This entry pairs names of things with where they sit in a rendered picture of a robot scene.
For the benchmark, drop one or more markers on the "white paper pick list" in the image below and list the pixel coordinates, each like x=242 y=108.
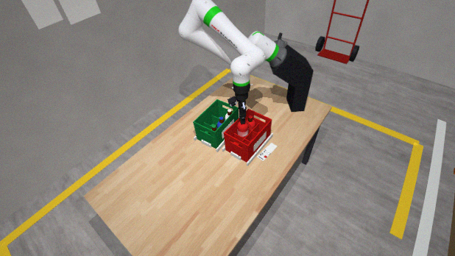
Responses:
x=267 y=151

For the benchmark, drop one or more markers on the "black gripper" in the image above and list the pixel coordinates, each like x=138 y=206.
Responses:
x=242 y=101

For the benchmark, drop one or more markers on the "green crate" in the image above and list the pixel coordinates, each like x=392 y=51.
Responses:
x=203 y=124

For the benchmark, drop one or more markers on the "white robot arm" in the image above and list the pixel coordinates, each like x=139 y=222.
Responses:
x=244 y=55

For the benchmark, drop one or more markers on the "blue bottle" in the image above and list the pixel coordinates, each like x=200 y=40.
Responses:
x=220 y=122

